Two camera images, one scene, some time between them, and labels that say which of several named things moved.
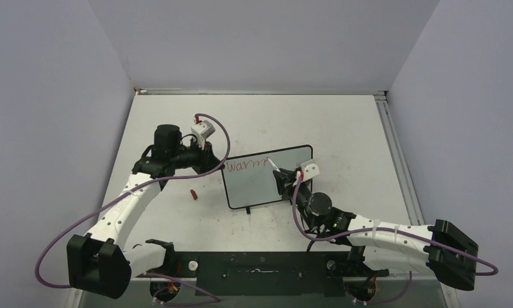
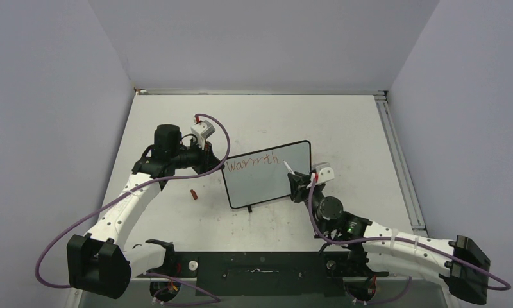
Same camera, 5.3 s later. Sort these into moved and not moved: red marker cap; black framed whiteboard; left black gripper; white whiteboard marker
Moved: white whiteboard marker
Not moved: black framed whiteboard; red marker cap; left black gripper
